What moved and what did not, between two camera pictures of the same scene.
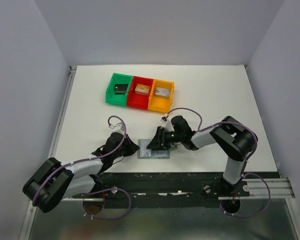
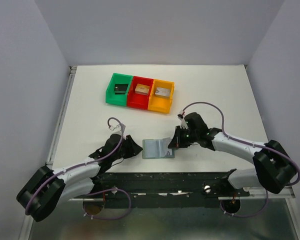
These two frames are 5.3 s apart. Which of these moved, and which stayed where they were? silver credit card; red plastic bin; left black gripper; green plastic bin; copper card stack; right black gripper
Moved: right black gripper; silver credit card
Stayed: copper card stack; red plastic bin; green plastic bin; left black gripper
